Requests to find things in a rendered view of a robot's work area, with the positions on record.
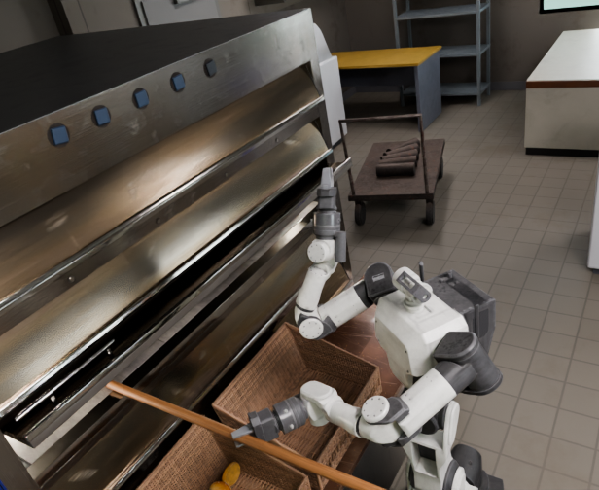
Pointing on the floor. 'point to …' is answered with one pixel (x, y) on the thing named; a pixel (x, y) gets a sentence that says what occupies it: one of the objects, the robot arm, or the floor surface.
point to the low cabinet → (574, 92)
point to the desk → (397, 73)
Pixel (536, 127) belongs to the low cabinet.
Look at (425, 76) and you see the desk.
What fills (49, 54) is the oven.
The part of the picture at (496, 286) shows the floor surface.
